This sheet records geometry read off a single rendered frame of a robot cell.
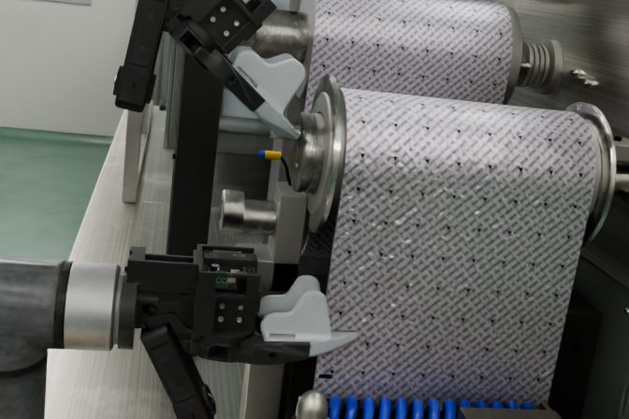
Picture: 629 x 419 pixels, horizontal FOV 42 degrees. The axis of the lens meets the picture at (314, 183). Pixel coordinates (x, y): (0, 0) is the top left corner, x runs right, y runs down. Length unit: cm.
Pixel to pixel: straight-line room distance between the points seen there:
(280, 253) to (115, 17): 552
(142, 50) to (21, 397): 31
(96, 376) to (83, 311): 38
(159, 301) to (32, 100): 572
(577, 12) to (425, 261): 43
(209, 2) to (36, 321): 30
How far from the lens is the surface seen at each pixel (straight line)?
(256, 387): 86
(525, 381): 84
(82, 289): 70
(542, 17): 114
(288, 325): 72
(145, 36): 71
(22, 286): 71
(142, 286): 71
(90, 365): 109
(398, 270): 74
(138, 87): 71
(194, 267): 70
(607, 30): 98
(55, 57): 634
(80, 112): 638
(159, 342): 72
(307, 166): 72
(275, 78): 71
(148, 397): 102
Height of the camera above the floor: 141
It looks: 14 degrees down
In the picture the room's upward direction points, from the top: 7 degrees clockwise
